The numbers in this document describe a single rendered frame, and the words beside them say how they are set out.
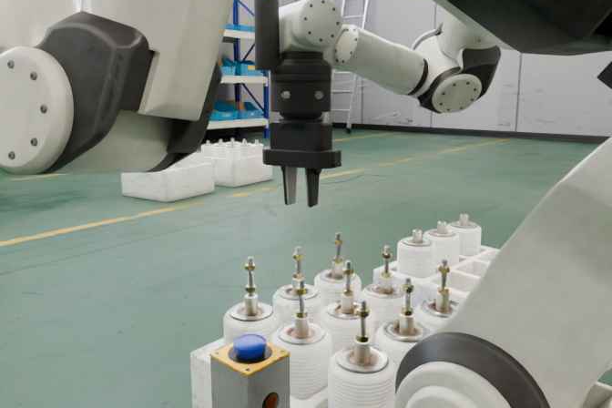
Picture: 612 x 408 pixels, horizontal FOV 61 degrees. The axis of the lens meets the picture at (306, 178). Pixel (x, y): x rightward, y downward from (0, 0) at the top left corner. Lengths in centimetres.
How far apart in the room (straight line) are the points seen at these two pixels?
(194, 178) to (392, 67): 244
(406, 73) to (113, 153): 55
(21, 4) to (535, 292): 44
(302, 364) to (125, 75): 59
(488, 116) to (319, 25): 673
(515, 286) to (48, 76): 37
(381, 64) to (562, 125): 637
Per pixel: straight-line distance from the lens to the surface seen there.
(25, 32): 41
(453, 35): 83
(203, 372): 96
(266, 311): 92
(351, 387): 76
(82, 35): 34
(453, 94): 84
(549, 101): 715
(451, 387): 48
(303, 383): 84
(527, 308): 47
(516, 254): 46
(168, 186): 302
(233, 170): 340
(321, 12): 72
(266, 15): 73
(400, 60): 82
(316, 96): 73
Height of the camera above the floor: 63
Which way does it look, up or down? 10 degrees down
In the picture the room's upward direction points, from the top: straight up
